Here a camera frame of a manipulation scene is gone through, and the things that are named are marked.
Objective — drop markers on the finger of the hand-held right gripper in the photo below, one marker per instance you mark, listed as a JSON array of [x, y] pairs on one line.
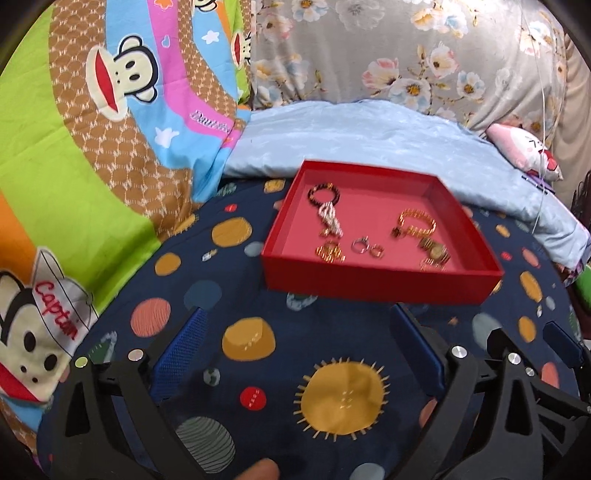
[[568, 415], [563, 344]]

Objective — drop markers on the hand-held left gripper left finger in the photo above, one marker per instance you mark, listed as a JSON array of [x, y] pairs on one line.
[[178, 355]]

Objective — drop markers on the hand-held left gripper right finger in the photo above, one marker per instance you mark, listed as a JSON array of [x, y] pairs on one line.
[[415, 350]]

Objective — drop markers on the red cardboard box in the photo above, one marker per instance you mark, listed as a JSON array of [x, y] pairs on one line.
[[369, 281]]

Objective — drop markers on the gold wristwatch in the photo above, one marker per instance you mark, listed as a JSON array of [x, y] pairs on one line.
[[436, 250]]

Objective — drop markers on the gold hoop earring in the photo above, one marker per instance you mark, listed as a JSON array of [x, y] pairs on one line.
[[373, 251]]

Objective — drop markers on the person's left hand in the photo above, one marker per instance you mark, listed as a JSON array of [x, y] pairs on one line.
[[258, 470]]

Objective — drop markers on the green cushion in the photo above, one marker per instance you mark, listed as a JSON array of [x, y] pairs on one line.
[[584, 286]]

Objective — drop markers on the navy planet print bedsheet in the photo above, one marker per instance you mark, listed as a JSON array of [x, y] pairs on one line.
[[277, 369]]

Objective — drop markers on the gold twisted bangle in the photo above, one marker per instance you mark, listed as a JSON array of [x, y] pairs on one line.
[[431, 226]]

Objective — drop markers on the dark red handbag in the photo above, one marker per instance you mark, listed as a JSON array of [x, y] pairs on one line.
[[582, 194]]

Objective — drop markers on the colourful cartoon monkey blanket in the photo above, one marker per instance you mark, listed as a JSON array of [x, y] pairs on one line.
[[69, 207]]

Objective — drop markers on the pink plush toy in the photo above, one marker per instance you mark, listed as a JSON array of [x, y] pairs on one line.
[[512, 143]]

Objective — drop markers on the light blue pillow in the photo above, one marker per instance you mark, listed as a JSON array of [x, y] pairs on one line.
[[369, 129]]

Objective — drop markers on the beige hanging cloth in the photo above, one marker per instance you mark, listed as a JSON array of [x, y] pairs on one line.
[[577, 115]]

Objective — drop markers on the grey floral blanket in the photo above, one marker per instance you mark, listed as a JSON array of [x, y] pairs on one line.
[[369, 46]]

